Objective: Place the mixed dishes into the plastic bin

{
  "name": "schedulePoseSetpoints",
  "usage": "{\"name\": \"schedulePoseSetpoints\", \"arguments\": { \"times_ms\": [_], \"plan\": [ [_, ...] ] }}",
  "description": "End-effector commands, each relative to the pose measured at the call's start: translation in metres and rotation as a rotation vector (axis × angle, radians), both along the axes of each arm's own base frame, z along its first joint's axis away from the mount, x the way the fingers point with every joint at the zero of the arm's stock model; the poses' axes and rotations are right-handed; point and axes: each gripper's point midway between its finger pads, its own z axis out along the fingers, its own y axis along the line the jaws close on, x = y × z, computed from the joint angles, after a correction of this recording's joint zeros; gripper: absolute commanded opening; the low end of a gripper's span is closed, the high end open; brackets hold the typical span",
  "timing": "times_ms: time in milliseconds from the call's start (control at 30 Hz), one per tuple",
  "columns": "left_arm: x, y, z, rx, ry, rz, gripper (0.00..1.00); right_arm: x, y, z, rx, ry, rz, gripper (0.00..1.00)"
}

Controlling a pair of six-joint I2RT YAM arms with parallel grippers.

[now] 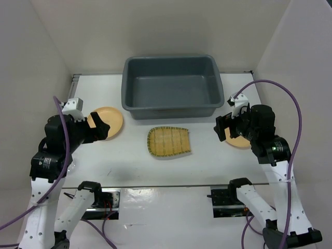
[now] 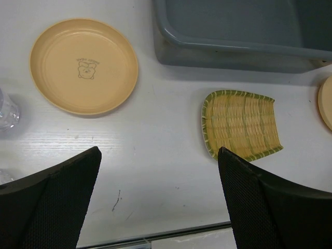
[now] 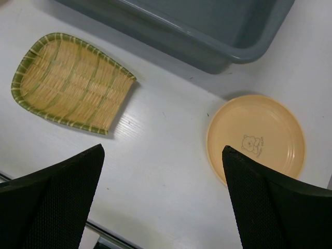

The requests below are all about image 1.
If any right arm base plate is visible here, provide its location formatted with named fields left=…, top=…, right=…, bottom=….
left=207, top=186, right=249, bottom=218

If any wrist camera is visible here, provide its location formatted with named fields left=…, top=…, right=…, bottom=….
left=227, top=93, right=249, bottom=119
left=62, top=98, right=84, bottom=115

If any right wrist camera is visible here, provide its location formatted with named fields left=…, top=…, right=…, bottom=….
left=227, top=93, right=249, bottom=119

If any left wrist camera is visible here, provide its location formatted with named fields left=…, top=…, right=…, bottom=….
left=62, top=98, right=84, bottom=115

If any yellow round plate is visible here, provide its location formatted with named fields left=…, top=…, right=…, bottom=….
left=94, top=106, right=123, bottom=141
left=225, top=128, right=251, bottom=149

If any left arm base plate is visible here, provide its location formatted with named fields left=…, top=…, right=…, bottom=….
left=82, top=188, right=121, bottom=220

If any grey plastic bin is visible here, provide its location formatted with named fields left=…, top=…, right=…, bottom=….
left=121, top=55, right=225, bottom=120

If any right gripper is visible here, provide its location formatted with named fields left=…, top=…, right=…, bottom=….
left=213, top=104, right=257, bottom=140

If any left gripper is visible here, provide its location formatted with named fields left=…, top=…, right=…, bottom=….
left=66, top=110, right=110, bottom=151

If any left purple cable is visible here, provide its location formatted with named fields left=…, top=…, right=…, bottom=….
left=0, top=95, right=117, bottom=249

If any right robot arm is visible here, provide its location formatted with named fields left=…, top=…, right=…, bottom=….
left=214, top=105, right=323, bottom=248

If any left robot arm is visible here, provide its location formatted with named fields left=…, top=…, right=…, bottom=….
left=18, top=112, right=110, bottom=248

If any clear plastic cup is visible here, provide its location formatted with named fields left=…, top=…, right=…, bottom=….
left=67, top=159, right=76, bottom=173

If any woven bamboo tray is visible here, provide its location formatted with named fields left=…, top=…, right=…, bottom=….
left=147, top=126, right=191, bottom=158

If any aluminium table rail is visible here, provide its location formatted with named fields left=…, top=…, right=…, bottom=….
left=67, top=74, right=81, bottom=99

